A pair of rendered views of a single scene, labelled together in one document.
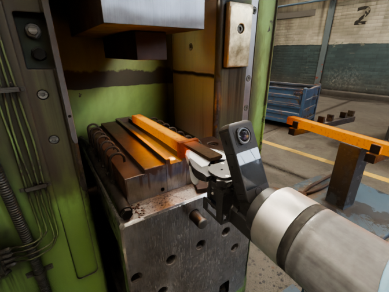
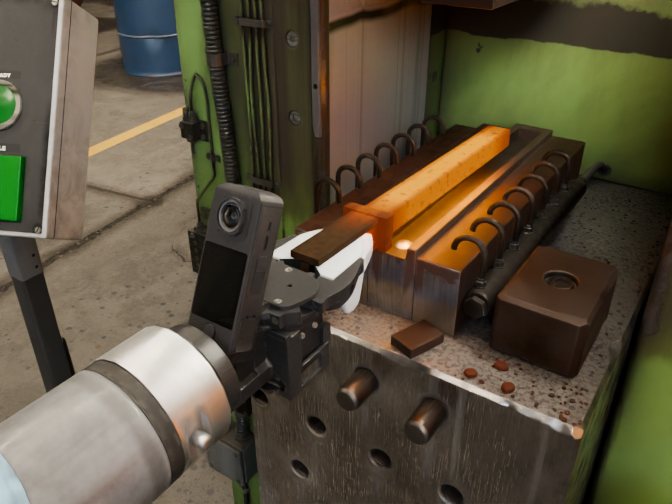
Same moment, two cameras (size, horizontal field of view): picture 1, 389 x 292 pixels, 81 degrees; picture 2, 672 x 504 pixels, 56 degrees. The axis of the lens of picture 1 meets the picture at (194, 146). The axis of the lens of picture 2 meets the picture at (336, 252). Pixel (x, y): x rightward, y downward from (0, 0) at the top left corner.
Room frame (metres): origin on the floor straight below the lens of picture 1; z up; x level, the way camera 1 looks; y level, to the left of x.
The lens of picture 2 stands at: (0.22, -0.45, 1.31)
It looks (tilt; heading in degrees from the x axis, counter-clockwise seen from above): 30 degrees down; 67
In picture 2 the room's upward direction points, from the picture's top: straight up
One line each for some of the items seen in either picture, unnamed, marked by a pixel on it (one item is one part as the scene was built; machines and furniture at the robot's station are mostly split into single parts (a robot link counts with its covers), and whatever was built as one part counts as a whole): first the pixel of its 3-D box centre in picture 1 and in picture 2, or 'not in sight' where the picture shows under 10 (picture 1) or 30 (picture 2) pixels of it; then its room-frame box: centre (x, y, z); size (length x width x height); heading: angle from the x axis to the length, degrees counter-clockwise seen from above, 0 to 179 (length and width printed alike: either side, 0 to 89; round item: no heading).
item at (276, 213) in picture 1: (286, 223); (167, 399); (0.23, -0.12, 1.02); 0.10 x 0.05 x 0.09; 122
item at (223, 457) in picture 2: not in sight; (234, 449); (0.37, 0.43, 0.36); 0.09 x 0.07 x 0.12; 123
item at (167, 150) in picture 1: (143, 134); (476, 178); (0.66, 0.16, 0.99); 0.42 x 0.05 x 0.01; 33
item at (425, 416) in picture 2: not in sight; (424, 421); (0.46, -0.07, 0.87); 0.04 x 0.03 x 0.03; 33
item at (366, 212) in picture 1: (338, 204); not in sight; (0.63, -0.48, 0.76); 0.40 x 0.30 x 0.02; 119
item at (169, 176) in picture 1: (136, 147); (455, 199); (0.65, 0.18, 0.96); 0.42 x 0.20 x 0.09; 33
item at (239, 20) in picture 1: (238, 36); not in sight; (0.75, -0.13, 1.27); 0.09 x 0.02 x 0.17; 123
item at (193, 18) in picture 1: (123, 12); not in sight; (0.65, 0.18, 1.32); 0.42 x 0.20 x 0.10; 33
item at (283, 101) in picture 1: (278, 102); not in sight; (4.30, -1.58, 0.36); 1.20 x 0.80 x 0.72; 47
